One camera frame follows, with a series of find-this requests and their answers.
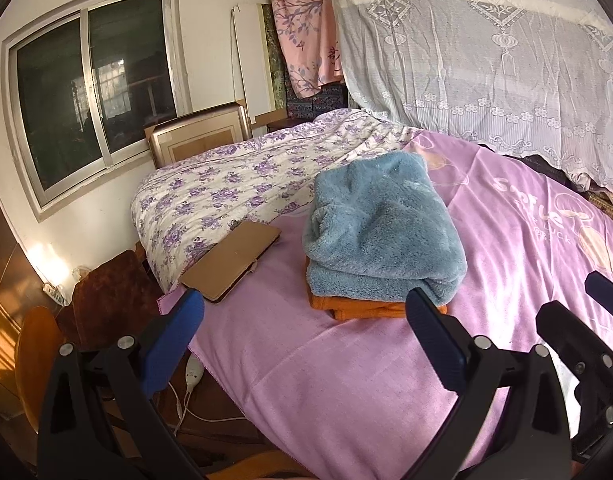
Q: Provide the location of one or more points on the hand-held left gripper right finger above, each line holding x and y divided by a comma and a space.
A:
436, 345

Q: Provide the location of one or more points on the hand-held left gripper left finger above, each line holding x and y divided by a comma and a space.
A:
174, 345

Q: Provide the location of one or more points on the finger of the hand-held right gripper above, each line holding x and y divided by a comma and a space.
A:
581, 340
606, 292

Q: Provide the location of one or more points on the blue fleece baby onesie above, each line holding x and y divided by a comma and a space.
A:
381, 230

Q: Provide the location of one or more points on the brown woven mat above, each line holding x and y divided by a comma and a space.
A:
611, 207

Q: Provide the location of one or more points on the brown velvet cushion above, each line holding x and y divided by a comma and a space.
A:
106, 290

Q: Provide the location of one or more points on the orange garment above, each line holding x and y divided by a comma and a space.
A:
356, 307

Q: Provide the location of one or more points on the brown leather case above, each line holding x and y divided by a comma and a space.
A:
231, 260

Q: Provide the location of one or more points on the pink printed blanket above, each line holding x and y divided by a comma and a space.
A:
336, 385

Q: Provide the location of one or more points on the folded fabrics under cover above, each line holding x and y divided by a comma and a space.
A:
586, 182

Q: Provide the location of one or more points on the white power strip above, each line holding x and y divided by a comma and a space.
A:
54, 294

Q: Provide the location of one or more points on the wooden chair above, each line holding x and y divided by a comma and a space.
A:
34, 355

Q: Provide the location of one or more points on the purple floral bedsheet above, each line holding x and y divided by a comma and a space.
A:
226, 185

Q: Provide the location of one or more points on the wooden headboard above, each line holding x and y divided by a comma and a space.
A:
196, 135

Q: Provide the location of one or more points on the wooden bedside cabinet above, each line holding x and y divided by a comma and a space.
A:
281, 125

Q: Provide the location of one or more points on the sliding glass window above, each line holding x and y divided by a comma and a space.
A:
86, 100

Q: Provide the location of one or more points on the dark patterned cloth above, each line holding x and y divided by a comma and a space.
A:
326, 100

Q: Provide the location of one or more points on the white lace cover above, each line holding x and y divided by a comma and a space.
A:
461, 60

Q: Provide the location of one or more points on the white board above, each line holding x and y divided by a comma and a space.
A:
249, 60

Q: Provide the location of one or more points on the green patterned panel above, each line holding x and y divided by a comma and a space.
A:
275, 60

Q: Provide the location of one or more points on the pink floral cloth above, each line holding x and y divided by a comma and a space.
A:
301, 35

